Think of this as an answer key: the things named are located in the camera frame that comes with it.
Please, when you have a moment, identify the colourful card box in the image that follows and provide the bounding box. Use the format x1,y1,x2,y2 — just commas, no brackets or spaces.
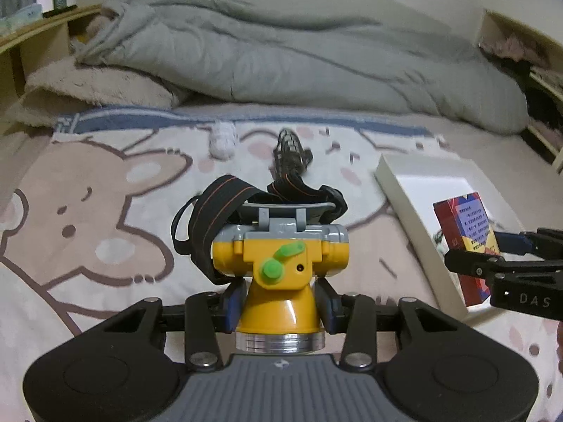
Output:
433,192,501,313

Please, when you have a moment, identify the yellow headlamp with black strap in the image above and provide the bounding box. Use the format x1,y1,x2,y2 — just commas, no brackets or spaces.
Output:
171,174,349,354

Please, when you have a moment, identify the brown plastic hair claw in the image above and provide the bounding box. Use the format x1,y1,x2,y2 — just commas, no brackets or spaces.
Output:
273,128,313,181

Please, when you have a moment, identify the white sock bundle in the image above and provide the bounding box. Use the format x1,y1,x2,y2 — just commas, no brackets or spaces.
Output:
209,121,239,161

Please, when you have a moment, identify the white shallow cardboard tray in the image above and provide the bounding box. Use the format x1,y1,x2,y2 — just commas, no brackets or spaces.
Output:
374,152,527,322

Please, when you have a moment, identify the cartoon bear print blanket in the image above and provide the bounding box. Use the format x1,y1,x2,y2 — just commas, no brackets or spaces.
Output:
0,105,563,422

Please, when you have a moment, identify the open wardrobe shelf with clothes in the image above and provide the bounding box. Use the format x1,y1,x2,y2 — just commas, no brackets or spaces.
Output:
476,9,562,173

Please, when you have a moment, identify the beige fluffy pillow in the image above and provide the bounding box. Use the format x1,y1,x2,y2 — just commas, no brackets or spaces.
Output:
1,56,191,128

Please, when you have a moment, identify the grey quilted duvet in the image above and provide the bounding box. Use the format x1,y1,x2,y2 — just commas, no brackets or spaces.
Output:
77,0,530,135

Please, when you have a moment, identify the wooden side shelf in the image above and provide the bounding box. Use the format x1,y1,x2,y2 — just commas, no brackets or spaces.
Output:
0,5,101,113

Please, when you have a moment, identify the tissue box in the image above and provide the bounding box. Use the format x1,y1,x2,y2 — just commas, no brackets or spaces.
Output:
0,3,43,36

